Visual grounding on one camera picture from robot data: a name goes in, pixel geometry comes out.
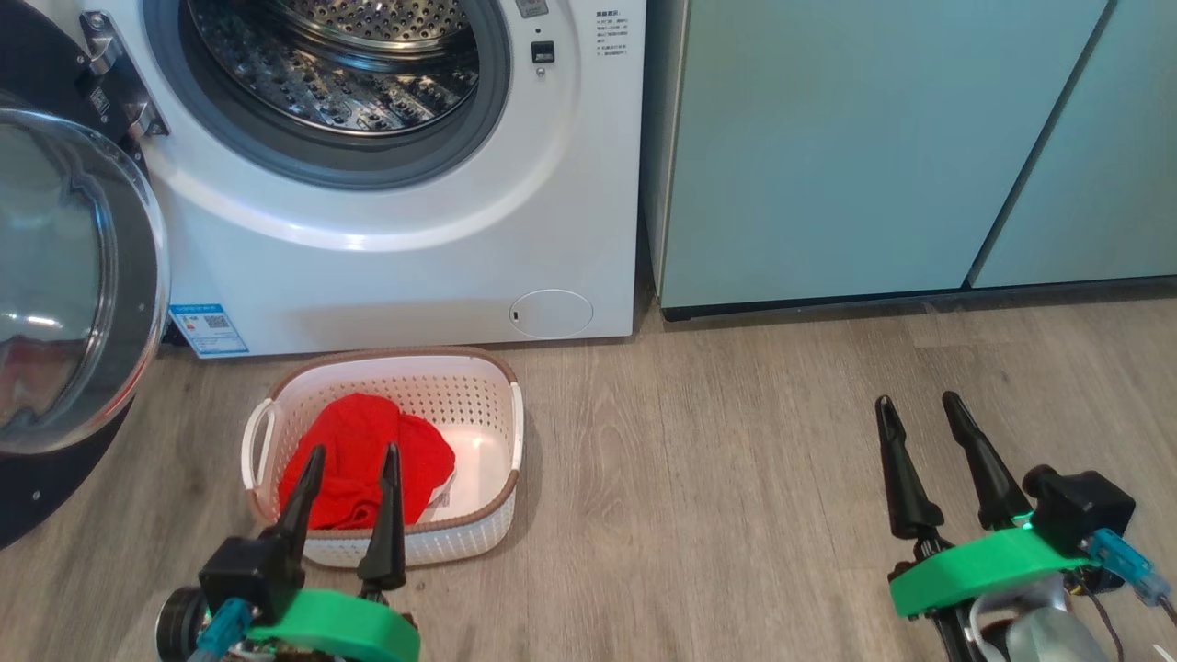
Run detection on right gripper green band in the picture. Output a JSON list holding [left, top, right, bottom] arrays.
[[875, 392, 1097, 662]]

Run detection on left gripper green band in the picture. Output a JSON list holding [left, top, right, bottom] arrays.
[[154, 442, 421, 662]]

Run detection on red garment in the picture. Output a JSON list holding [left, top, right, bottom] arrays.
[[278, 393, 457, 531]]

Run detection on washing machine glass door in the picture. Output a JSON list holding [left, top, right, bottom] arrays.
[[0, 0, 173, 551]]

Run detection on white front-load washing machine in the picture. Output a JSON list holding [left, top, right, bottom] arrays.
[[28, 0, 647, 359]]

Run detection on teal cabinet door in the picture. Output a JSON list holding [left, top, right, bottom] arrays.
[[970, 0, 1177, 289], [660, 0, 1112, 310]]

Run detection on steel washer drum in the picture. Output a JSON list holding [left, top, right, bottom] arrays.
[[189, 0, 480, 137]]

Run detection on white perforated laundry basket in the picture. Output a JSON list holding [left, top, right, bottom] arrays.
[[241, 347, 525, 568]]

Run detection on blue energy label sticker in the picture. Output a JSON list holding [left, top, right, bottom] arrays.
[[168, 303, 249, 359]]

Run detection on round white filter cover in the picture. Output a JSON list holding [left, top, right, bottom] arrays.
[[509, 289, 594, 339]]

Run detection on printed text warning label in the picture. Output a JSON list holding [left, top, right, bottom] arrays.
[[594, 9, 632, 60]]

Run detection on blue left cable connector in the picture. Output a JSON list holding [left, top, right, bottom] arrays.
[[187, 598, 256, 662]]

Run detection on blue cable connector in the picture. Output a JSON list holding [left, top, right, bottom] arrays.
[[187, 598, 256, 662], [1088, 529, 1173, 606]]

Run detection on blue right cable connector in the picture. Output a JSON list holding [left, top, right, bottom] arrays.
[[1088, 529, 1173, 606]]

